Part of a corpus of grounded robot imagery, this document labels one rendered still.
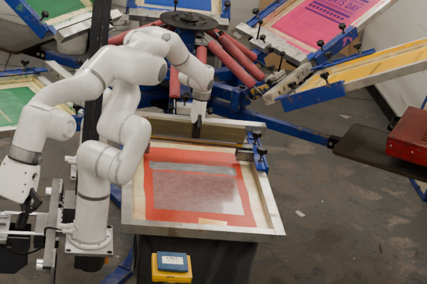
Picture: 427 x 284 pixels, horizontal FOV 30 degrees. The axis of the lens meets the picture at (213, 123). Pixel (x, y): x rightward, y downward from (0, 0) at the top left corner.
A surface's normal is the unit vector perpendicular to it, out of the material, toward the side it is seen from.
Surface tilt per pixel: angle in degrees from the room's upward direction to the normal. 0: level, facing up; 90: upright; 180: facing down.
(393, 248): 0
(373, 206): 0
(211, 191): 0
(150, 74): 93
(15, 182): 70
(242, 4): 90
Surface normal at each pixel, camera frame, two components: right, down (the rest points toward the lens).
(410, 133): 0.14, -0.90
